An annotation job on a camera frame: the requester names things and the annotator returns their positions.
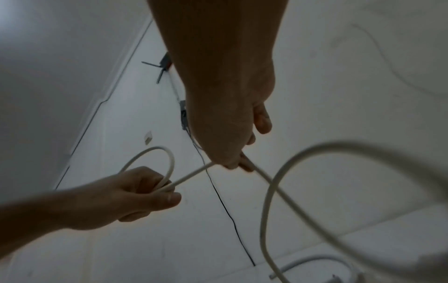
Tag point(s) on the person's left hand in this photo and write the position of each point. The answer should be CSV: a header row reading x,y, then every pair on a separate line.
x,y
119,199

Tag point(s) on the person's right hand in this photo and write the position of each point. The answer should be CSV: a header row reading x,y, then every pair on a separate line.
x,y
224,83

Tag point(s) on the person's left forearm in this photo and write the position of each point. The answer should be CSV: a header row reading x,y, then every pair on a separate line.
x,y
35,221

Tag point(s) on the black router with antennas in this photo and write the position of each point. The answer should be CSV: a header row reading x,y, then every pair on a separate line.
x,y
163,65

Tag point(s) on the small white wall box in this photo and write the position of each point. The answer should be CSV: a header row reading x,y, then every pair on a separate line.
x,y
149,137

